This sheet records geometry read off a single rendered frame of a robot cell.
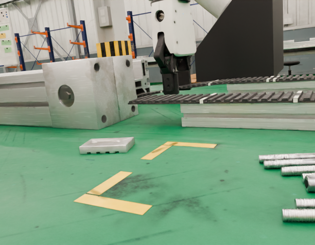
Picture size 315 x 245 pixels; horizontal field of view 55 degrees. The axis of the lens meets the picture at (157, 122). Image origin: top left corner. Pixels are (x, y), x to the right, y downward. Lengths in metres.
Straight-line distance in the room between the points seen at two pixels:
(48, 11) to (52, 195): 11.66
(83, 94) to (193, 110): 0.15
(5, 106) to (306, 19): 7.72
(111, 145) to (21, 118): 0.25
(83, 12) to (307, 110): 10.52
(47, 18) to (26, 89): 11.46
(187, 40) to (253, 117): 0.28
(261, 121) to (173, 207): 0.19
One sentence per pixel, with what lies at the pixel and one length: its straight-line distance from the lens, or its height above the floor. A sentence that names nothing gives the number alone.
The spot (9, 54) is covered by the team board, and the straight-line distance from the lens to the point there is 6.19.
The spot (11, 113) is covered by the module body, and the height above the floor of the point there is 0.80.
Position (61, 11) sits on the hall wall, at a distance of 11.43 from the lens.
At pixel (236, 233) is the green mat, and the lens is 0.16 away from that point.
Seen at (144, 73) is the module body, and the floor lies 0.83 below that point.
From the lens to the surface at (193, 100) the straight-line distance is 0.36.
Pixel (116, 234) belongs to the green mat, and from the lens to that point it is 0.17.
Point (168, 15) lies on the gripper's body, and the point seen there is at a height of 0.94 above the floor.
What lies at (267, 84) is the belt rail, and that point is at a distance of 0.53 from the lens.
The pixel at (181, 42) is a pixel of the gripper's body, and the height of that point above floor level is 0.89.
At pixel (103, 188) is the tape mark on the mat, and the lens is 0.23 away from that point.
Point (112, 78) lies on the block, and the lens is 0.44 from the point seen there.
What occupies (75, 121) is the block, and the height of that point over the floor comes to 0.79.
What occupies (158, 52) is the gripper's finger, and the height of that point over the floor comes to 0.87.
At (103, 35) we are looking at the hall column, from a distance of 4.09.
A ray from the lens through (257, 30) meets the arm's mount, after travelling 0.89.
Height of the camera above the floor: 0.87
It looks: 12 degrees down
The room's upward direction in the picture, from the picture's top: 6 degrees counter-clockwise
